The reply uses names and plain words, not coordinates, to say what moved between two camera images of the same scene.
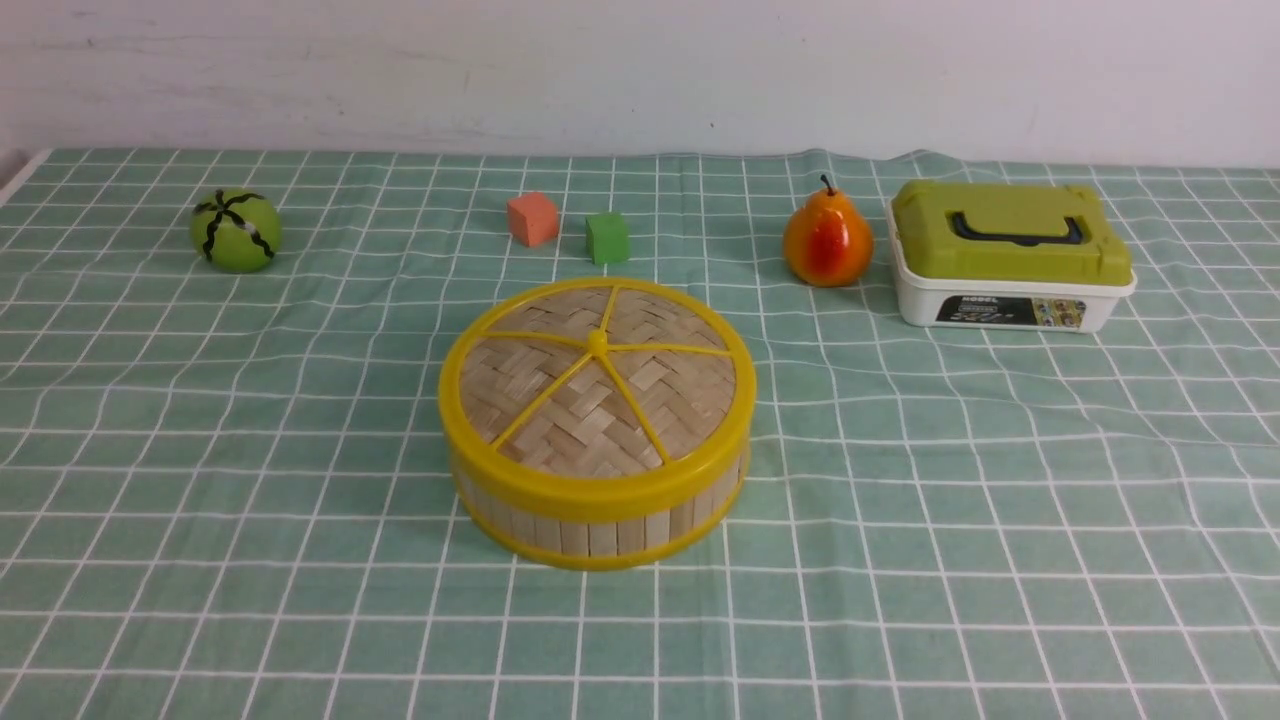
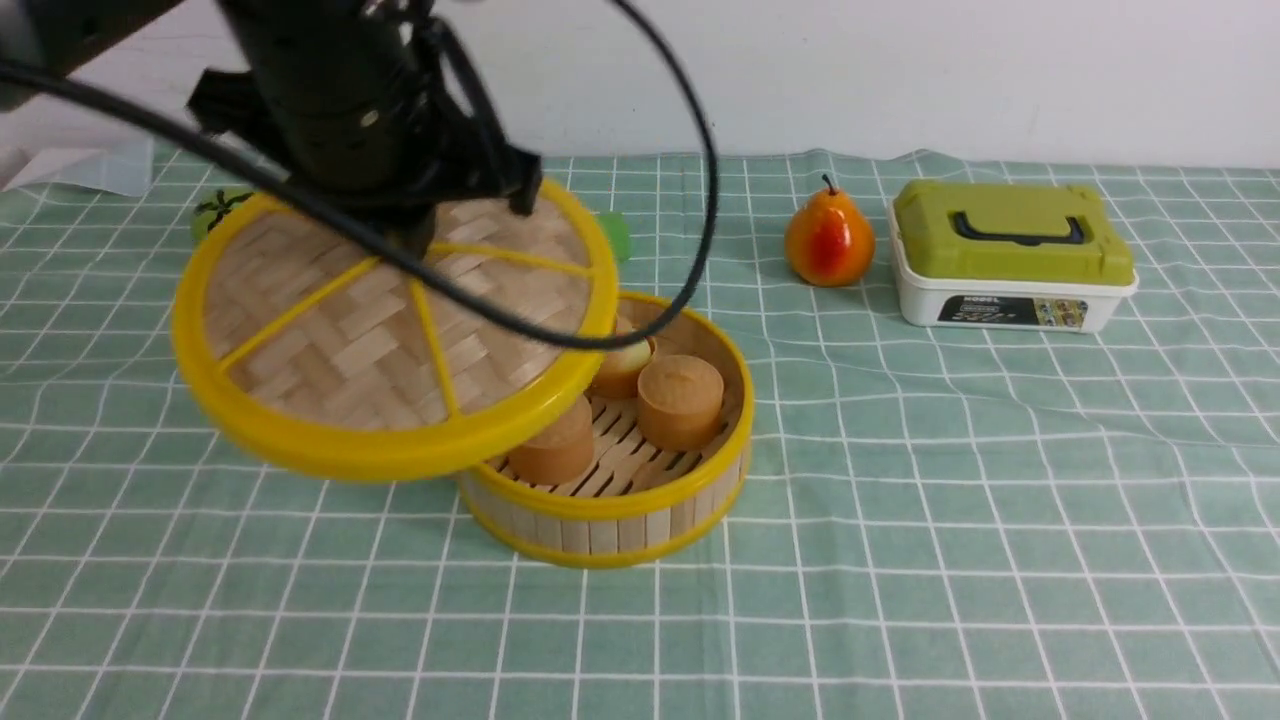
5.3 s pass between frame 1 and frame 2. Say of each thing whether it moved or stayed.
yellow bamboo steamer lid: moved
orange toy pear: stayed
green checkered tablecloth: stayed
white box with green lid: stayed
